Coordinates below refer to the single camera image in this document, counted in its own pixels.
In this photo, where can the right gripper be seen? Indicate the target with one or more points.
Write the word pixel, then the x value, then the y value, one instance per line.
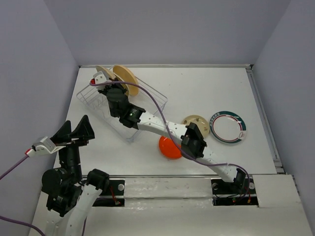
pixel 106 89

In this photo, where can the orange plate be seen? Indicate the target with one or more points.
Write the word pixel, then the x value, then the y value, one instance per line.
pixel 168 149

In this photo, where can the beige floral plate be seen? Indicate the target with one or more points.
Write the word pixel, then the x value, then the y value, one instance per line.
pixel 107 73

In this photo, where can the woven bamboo tray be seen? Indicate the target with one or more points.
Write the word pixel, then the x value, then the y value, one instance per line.
pixel 115 79

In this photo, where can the white wire dish rack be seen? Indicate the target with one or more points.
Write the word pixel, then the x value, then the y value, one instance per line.
pixel 98 106

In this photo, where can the white green-rimmed plate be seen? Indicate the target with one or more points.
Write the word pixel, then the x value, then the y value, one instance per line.
pixel 227 127

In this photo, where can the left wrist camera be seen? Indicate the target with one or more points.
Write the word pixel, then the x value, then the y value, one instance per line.
pixel 43 146

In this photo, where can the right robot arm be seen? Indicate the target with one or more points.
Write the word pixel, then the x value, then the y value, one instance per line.
pixel 187 138

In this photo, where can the small cream plate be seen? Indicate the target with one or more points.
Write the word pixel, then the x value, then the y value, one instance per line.
pixel 201 123

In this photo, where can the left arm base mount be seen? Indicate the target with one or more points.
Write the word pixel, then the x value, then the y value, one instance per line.
pixel 113 196

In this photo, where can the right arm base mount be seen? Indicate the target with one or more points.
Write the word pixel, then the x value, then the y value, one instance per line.
pixel 224 195

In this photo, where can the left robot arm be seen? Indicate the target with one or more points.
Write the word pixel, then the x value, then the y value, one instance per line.
pixel 70 197

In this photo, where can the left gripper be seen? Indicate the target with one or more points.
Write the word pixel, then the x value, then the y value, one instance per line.
pixel 72 142

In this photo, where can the tan round plate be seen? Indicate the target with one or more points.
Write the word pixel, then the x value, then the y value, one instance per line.
pixel 127 76

